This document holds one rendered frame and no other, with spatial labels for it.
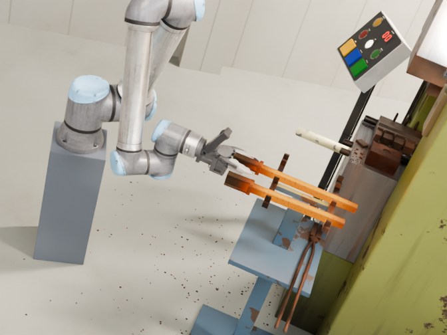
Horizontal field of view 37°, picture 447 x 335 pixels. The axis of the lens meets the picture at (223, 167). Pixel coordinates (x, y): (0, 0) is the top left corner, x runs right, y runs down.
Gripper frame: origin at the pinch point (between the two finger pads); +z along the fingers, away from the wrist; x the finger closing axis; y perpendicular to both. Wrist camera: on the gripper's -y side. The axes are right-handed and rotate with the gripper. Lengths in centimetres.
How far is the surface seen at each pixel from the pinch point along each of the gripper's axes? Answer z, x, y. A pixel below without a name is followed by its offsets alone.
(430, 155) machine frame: 52, -5, -26
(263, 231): 12.0, -1.6, 26.4
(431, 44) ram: 40, -41, -48
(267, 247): 15.6, 6.0, 26.4
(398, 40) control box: 33, -100, -25
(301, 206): 20.5, 12.9, -0.8
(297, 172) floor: 15, -154, 94
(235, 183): -2.4, 13.5, 0.6
